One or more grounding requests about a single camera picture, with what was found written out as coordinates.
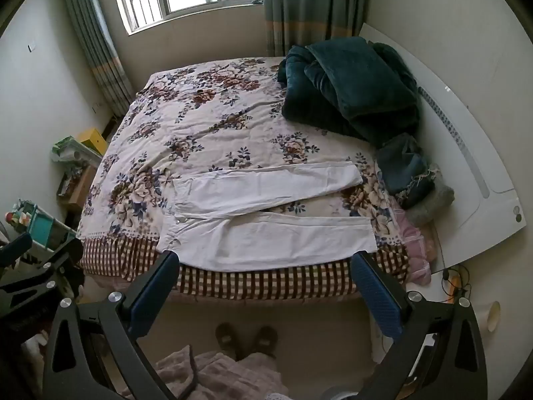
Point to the grey cloth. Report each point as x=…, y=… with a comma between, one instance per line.
x=433, y=204

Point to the teal storage rack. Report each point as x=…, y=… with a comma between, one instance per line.
x=46, y=225

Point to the wooden nightstand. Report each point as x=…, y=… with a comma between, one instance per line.
x=83, y=183

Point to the green striped curtain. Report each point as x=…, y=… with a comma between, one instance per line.
x=100, y=50
x=312, y=8

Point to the green and white package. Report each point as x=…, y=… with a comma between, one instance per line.
x=68, y=146

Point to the teal plush blanket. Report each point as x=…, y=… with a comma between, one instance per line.
x=354, y=91

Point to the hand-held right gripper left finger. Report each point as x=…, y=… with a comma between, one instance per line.
x=153, y=298

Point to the white pants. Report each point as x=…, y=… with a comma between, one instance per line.
x=270, y=241

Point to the floral bed sheet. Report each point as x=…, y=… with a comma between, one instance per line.
x=208, y=125

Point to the pink cloth on floor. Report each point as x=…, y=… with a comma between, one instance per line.
x=233, y=377

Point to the pink pillow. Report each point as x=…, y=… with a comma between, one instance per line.
x=416, y=250

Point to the white headboard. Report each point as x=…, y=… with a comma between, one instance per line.
x=479, y=133

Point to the brown slipper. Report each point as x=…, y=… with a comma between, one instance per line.
x=227, y=337

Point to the yellow box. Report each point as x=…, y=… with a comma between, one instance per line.
x=93, y=139

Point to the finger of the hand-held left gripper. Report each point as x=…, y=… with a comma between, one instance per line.
x=62, y=258
x=16, y=246

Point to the paper cup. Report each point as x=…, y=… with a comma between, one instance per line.
x=493, y=316

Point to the dark teal fringed scarf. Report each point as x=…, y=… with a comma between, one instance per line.
x=404, y=162

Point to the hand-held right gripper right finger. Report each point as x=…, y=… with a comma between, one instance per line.
x=374, y=296

